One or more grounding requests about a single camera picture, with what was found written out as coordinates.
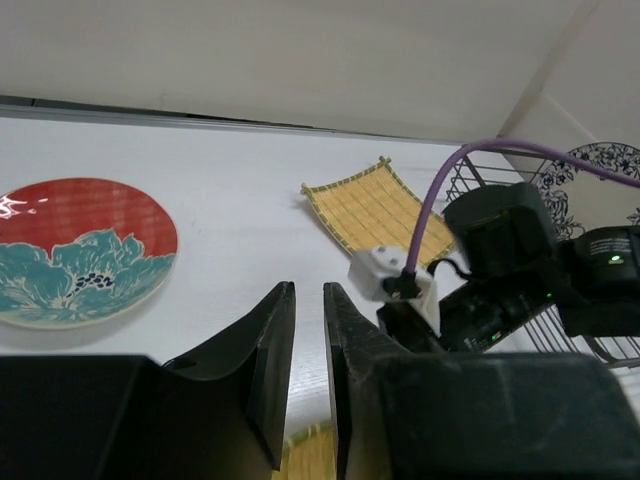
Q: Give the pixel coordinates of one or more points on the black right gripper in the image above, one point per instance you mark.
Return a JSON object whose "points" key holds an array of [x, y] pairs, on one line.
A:
{"points": [[506, 237]]}

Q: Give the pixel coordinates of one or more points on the dark wire dish rack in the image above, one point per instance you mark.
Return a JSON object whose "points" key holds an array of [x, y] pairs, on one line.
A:
{"points": [[569, 241]]}

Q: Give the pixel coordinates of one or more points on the fan-shaped bamboo tray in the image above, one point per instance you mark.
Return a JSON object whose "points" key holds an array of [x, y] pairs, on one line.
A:
{"points": [[309, 454]]}

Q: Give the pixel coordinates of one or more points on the blue white floral plate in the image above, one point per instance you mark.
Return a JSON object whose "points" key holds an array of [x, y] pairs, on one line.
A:
{"points": [[578, 201]]}

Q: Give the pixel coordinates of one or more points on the square bamboo tray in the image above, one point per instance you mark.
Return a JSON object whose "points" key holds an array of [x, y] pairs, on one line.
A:
{"points": [[371, 208]]}

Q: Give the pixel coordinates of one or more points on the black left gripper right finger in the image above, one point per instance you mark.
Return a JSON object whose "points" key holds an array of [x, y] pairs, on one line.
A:
{"points": [[401, 415]]}

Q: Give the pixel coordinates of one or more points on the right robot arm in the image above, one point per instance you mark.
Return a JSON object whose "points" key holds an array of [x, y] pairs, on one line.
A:
{"points": [[598, 292]]}

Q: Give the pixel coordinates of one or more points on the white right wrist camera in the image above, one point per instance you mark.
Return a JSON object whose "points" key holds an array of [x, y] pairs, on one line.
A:
{"points": [[378, 275]]}

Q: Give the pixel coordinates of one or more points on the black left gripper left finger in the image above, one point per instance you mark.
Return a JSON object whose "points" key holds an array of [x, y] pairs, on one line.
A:
{"points": [[214, 412]]}

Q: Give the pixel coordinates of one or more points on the red teal floral plate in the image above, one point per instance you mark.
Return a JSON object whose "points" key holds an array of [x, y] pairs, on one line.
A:
{"points": [[76, 252]]}

